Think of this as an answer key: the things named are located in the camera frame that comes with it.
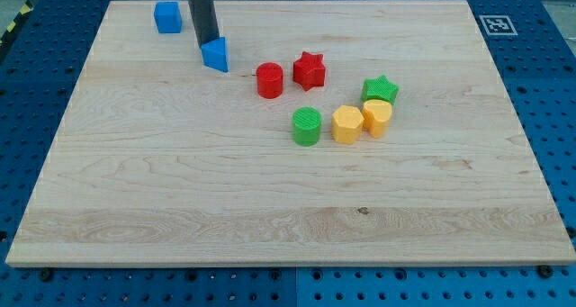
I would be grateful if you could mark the green cylinder block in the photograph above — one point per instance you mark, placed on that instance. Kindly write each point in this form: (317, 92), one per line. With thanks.
(306, 123)

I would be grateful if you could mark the red cylinder block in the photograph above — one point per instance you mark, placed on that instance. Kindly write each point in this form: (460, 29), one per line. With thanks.
(269, 79)

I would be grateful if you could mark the blue cube block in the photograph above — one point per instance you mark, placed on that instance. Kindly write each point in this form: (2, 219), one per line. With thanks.
(167, 17)

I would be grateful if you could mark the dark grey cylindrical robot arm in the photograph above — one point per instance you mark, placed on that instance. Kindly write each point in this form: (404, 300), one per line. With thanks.
(204, 20)

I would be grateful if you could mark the light wooden board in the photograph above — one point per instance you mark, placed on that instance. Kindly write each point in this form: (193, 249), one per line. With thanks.
(161, 162)

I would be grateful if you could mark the black yellow hazard tape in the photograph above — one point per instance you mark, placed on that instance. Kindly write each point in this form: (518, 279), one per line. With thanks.
(16, 24)

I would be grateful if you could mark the yellow hexagon block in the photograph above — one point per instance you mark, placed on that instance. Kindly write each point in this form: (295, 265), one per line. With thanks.
(347, 124)

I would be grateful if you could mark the red star block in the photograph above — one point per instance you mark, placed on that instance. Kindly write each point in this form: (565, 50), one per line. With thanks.
(309, 70)

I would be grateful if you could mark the green star block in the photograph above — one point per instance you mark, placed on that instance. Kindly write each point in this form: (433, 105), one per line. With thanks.
(379, 88)

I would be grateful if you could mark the blue triangular prism block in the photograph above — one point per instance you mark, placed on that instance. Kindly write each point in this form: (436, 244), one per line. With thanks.
(214, 54)

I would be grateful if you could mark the white fiducial marker tag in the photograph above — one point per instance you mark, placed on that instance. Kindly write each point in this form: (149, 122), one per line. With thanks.
(498, 25)

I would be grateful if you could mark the yellow heart block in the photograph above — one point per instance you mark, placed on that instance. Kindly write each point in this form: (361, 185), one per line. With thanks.
(377, 114)

